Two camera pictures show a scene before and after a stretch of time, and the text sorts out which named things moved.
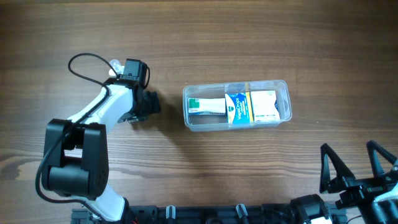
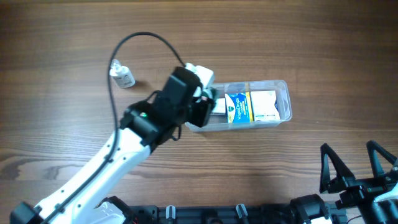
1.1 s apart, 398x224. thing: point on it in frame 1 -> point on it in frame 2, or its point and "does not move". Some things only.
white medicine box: x=263 y=107 does not move
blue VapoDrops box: x=239 y=107 does not move
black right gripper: x=359 y=188 does not move
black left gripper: x=152 y=102 -> x=203 y=112
